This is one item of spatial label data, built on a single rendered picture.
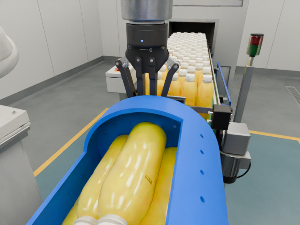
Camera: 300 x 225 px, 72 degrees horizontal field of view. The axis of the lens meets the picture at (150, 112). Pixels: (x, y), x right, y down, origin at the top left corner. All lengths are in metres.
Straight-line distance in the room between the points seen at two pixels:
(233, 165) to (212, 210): 0.89
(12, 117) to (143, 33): 0.59
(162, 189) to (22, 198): 0.73
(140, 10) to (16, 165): 0.72
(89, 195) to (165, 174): 0.12
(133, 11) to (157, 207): 0.29
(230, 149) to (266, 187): 1.08
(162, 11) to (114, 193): 0.28
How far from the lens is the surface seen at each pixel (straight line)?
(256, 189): 2.06
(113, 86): 1.02
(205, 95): 0.94
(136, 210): 0.27
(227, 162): 1.14
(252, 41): 1.18
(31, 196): 1.02
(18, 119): 0.83
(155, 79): 0.41
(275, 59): 5.13
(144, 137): 0.34
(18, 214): 1.00
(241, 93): 1.26
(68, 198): 0.44
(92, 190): 0.34
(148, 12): 0.35
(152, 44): 0.37
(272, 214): 1.94
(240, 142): 1.06
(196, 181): 0.27
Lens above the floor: 1.39
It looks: 28 degrees down
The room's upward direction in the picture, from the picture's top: straight up
